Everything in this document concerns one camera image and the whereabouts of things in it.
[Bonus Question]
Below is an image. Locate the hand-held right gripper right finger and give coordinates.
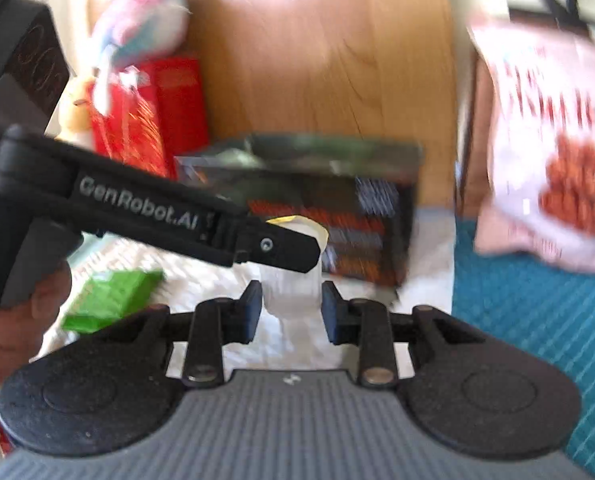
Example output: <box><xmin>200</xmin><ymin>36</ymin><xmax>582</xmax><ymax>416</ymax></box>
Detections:
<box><xmin>321</xmin><ymin>280</ymin><xmax>472</xmax><ymax>387</ymax></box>

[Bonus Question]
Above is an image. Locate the white cup with yellow lid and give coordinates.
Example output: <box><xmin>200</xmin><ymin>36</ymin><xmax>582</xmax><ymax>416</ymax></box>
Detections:
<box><xmin>257</xmin><ymin>214</ymin><xmax>331</xmax><ymax>322</ymax></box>

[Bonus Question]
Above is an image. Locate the pink snack bag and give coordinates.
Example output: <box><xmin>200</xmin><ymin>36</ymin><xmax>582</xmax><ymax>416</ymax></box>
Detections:
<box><xmin>469</xmin><ymin>21</ymin><xmax>595</xmax><ymax>276</ymax></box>

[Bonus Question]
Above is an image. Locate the green snack packet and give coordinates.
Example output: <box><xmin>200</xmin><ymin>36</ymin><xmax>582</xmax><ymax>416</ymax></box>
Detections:
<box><xmin>60</xmin><ymin>268</ymin><xmax>166</xmax><ymax>335</ymax></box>

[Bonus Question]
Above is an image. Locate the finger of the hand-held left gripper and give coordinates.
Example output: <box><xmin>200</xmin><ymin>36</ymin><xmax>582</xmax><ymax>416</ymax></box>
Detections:
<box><xmin>232</xmin><ymin>217</ymin><xmax>324</xmax><ymax>275</ymax></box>

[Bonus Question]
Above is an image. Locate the patterned bed sheet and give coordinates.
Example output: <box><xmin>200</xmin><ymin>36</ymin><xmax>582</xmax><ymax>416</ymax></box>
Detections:
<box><xmin>0</xmin><ymin>204</ymin><xmax>459</xmax><ymax>461</ymax></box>

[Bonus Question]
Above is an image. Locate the teal quilted mat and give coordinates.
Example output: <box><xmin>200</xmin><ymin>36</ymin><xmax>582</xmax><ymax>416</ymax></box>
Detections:
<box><xmin>449</xmin><ymin>217</ymin><xmax>595</xmax><ymax>477</ymax></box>

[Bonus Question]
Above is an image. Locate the yellow plush toy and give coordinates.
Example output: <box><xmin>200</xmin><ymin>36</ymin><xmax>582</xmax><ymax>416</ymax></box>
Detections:
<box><xmin>54</xmin><ymin>76</ymin><xmax>97</xmax><ymax>150</ymax></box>

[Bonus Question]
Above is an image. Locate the red gift box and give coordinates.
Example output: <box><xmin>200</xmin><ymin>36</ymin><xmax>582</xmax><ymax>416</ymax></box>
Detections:
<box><xmin>89</xmin><ymin>55</ymin><xmax>211</xmax><ymax>179</ymax></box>

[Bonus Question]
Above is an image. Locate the dark cardboard box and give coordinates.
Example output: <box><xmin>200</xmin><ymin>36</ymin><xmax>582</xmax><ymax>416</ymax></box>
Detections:
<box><xmin>174</xmin><ymin>132</ymin><xmax>424</xmax><ymax>289</ymax></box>

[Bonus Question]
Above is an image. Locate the wooden board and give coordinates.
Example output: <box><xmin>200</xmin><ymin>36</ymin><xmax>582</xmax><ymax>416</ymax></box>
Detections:
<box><xmin>176</xmin><ymin>0</ymin><xmax>459</xmax><ymax>211</ymax></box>

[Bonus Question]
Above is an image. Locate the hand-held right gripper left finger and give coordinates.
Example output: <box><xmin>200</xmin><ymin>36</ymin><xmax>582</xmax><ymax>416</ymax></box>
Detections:
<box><xmin>126</xmin><ymin>280</ymin><xmax>264</xmax><ymax>389</ymax></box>

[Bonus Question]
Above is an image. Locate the brown padded panel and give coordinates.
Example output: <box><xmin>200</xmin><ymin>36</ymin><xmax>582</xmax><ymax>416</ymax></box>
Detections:
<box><xmin>455</xmin><ymin>52</ymin><xmax>494</xmax><ymax>213</ymax></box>

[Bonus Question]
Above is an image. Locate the person's left hand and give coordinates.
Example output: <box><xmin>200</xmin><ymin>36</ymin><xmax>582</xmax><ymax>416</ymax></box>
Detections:
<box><xmin>0</xmin><ymin>260</ymin><xmax>73</xmax><ymax>387</ymax></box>

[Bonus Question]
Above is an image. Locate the pink and blue plush toy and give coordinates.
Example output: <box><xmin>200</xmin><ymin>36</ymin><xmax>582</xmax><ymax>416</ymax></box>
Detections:
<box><xmin>89</xmin><ymin>0</ymin><xmax>193</xmax><ymax>112</ymax></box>

